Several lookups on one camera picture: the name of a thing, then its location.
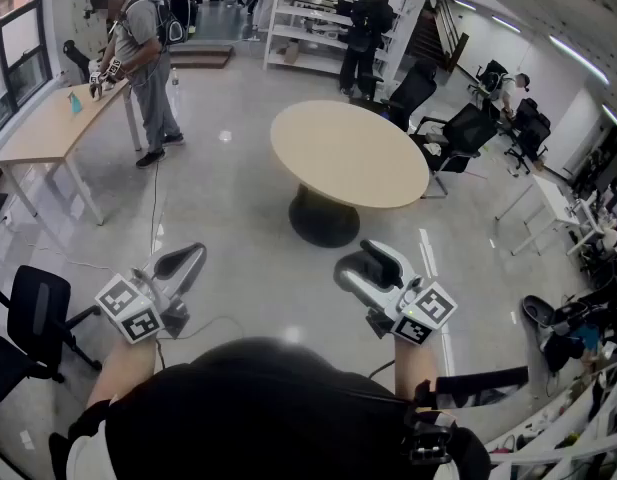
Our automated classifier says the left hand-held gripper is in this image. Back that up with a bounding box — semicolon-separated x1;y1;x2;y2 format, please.
94;242;208;345

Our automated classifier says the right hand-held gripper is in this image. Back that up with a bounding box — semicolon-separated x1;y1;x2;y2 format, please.
333;240;459;345

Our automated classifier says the black oblong case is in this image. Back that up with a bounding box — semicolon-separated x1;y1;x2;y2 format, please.
343;255;404;294

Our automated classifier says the person's right forearm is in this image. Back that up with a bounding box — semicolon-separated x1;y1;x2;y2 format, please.
393;335;442;409

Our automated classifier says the person's left forearm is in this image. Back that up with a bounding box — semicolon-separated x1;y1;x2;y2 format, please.
85;337;159;409

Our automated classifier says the person's black and white clothing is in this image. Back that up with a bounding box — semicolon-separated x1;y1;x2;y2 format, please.
47;336;492;480

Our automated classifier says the black oval base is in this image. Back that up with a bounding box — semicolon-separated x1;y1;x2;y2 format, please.
520;295;559;330

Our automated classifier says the black mesh visitor chair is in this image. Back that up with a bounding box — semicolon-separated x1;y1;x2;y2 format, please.
409;101;500;200

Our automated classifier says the rectangular wooden white-legged table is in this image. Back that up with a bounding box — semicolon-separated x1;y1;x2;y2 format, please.
0;80;142;227

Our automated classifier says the black high-back office chair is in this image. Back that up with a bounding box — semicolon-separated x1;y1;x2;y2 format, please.
357;59;439;133

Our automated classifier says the wooden step platform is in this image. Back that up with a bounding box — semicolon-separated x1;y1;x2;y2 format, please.
167;42;235;70

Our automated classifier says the white shelving unit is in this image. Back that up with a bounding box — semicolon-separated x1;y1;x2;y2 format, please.
262;0;424;82

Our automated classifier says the white storage rack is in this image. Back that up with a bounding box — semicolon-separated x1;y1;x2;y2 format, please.
487;357;617;480

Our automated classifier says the dark staircase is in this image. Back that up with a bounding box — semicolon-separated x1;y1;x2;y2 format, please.
406;0;470;74

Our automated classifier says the black framed window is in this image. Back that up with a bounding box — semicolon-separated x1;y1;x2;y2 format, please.
0;0;54;142

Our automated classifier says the black floor cable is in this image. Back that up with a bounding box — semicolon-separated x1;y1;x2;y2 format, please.
149;160;162;257

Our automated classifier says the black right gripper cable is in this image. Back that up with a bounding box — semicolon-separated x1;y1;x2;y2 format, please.
367;359;397;380

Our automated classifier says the round beige pedestal table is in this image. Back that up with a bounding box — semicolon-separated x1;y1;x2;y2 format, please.
270;99;431;249

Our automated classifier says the black chest strap device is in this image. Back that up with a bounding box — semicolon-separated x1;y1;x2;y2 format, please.
401;365;530;465

